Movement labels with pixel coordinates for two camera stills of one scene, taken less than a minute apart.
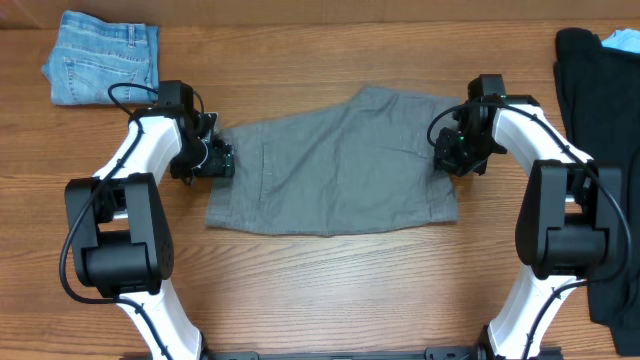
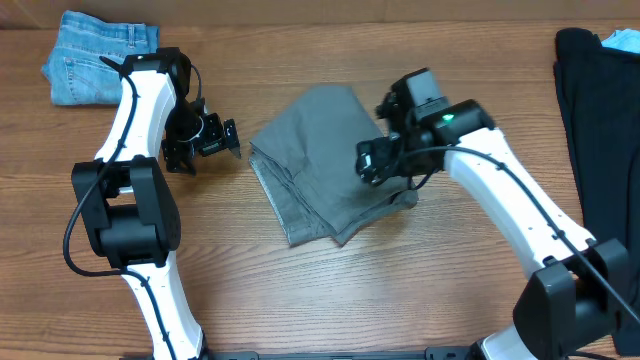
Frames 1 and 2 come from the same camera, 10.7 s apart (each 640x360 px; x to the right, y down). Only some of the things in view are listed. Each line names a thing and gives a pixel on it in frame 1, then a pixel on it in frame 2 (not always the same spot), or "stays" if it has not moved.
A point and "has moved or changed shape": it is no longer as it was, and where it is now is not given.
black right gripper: [445, 153] to [368, 160]
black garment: [600, 86] stays
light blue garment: [627, 39] stays
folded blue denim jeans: [91, 55] stays
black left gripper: [221, 162] to [174, 153]
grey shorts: [369, 166] has moved or changed shape
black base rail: [466, 353] stays
